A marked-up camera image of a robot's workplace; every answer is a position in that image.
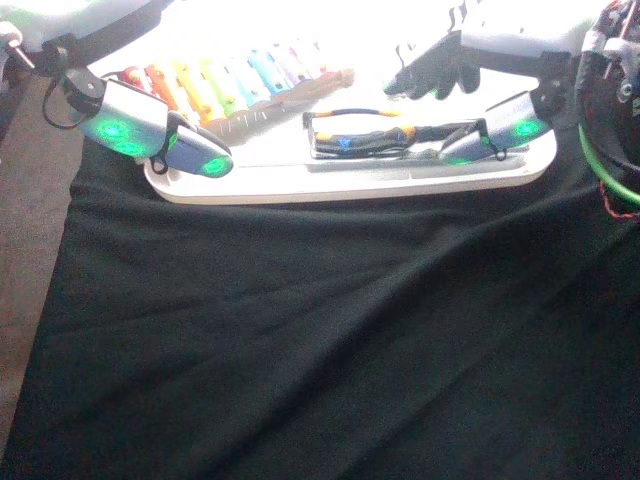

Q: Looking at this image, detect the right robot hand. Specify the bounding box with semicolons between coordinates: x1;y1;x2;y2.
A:
383;0;602;167

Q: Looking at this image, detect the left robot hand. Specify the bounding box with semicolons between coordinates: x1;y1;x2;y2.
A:
9;0;236;179

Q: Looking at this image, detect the rainbow xylophone hand piano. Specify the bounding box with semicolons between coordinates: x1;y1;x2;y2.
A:
119;37;357;147

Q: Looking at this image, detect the packaged pliers blister card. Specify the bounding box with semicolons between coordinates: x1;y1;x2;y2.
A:
301;106;494;163

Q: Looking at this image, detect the white plastic tray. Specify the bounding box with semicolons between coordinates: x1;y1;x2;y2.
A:
89;29;559;206

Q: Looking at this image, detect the black tablecloth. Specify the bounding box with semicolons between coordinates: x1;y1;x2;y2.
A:
0;74;640;480

